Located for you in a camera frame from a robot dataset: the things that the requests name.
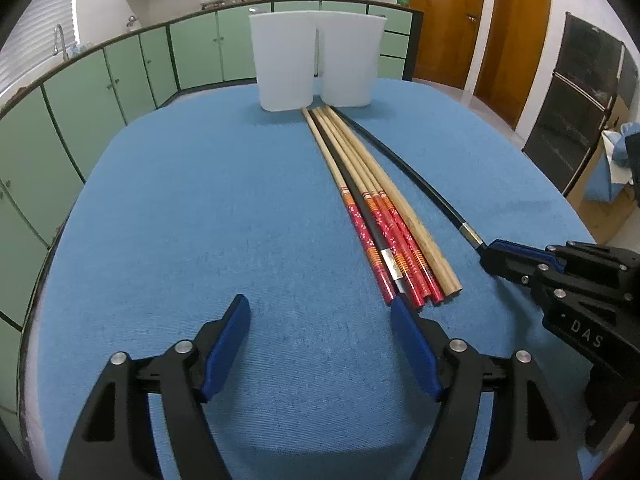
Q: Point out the blue tablecloth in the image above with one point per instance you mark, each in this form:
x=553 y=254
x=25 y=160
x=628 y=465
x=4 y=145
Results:
x=200 y=210

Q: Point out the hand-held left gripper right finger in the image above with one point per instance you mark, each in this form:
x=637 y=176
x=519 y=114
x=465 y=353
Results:
x=415 y=345

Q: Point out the blue cloth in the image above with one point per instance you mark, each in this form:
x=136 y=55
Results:
x=627 y=140

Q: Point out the small plastic bottle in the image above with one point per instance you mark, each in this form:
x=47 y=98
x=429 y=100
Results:
x=75 y=50

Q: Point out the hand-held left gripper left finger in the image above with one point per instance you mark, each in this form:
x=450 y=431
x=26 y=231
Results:
x=227 y=345

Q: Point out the metal sink faucet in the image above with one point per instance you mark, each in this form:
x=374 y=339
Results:
x=61 y=30

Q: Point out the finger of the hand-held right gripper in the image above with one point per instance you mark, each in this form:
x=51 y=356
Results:
x=525 y=252
x=510 y=269

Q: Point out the green lower kitchen cabinets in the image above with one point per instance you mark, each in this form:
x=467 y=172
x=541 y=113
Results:
x=75 y=100

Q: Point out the white window blind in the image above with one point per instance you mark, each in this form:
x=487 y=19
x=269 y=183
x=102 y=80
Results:
x=45 y=35

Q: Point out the cardboard box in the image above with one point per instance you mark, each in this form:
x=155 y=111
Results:
x=615 y=210

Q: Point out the black chopstick with metal band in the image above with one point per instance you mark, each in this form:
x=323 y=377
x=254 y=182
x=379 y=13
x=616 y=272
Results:
x=350 y=190
x=425 y=185

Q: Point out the white plastic utensil container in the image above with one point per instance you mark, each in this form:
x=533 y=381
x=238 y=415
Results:
x=285 y=60
x=350 y=55

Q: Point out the closed wooden door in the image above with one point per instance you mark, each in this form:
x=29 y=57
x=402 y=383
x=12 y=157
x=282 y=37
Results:
x=445 y=20

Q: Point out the recessed wooden door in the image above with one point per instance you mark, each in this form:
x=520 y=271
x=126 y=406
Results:
x=515 y=40

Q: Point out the black oven cabinet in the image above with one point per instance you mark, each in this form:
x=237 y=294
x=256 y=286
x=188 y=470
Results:
x=570 y=105

